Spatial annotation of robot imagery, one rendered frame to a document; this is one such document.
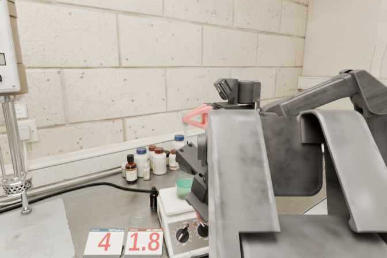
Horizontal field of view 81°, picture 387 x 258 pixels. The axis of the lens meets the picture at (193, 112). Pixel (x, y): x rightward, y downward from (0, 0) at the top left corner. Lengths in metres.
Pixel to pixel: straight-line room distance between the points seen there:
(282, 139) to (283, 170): 0.02
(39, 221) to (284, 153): 0.78
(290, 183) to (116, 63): 0.94
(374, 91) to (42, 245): 0.90
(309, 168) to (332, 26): 1.81
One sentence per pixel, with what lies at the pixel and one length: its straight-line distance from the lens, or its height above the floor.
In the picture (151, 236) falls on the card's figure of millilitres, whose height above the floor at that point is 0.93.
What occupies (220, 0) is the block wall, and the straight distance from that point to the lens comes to 1.38.
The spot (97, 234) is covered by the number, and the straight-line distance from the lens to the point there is 0.70.
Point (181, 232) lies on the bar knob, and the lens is 0.62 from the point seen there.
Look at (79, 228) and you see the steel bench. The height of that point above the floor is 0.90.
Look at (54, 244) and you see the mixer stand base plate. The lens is 0.76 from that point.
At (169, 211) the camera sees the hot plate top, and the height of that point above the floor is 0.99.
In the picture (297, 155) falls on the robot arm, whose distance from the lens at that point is 0.17.
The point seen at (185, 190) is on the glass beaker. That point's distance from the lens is 0.65.
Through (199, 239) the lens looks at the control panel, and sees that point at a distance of 0.64.
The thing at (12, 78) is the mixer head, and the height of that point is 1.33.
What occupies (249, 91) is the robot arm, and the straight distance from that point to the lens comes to 0.64.
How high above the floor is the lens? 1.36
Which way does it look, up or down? 12 degrees down
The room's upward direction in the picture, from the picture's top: straight up
